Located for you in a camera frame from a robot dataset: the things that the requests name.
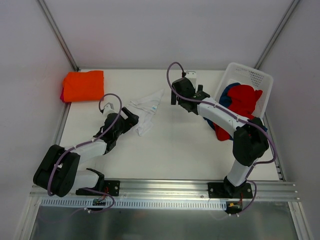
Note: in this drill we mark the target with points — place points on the white slotted cable duct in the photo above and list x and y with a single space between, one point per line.
215 205

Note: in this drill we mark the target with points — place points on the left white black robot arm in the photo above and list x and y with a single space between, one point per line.
59 172

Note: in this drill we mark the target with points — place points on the folded orange t shirt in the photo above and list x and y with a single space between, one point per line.
83 86

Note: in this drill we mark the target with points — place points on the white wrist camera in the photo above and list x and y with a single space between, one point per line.
108 109
192 76

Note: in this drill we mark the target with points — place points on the rear aluminium frame bar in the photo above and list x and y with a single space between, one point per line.
146 68

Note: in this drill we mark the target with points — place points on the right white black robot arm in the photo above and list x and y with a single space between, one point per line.
250 141

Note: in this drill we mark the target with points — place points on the folded pink t shirt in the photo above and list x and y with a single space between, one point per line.
62 98

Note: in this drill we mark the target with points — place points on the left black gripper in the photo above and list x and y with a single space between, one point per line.
128 119

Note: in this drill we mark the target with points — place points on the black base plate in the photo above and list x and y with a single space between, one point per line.
216 190
111 187

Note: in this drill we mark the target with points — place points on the right aluminium frame post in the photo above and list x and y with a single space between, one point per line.
277 32

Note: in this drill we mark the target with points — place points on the red t shirt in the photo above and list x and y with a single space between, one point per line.
242 100

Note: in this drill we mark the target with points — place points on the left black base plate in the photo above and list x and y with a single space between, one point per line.
111 187

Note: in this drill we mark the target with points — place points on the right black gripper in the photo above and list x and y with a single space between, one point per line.
173 94

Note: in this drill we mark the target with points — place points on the left aluminium frame post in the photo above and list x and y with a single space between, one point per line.
57 33

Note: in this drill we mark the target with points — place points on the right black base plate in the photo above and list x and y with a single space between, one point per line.
216 190

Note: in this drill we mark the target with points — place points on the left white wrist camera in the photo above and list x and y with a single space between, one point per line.
108 109

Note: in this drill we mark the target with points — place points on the white plastic laundry basket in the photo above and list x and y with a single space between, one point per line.
239 73

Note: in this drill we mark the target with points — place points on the blue t shirt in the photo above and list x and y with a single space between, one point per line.
225 95

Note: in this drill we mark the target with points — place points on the aluminium frame post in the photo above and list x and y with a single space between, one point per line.
277 32
57 33

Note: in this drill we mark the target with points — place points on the white t shirt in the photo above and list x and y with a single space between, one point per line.
145 108

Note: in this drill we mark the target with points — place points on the aluminium mounting rail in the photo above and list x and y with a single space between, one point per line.
155 189

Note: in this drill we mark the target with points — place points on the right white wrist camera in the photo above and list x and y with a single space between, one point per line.
192 76

